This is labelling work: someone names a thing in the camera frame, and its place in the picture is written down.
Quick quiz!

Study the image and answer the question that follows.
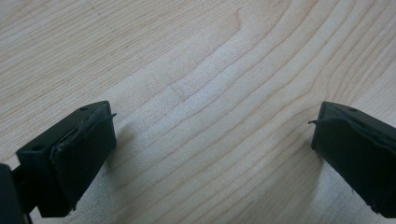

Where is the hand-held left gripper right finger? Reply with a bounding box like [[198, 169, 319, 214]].
[[307, 101, 396, 219]]

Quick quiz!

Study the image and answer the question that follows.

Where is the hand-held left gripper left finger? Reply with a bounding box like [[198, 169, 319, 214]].
[[15, 100, 118, 218]]

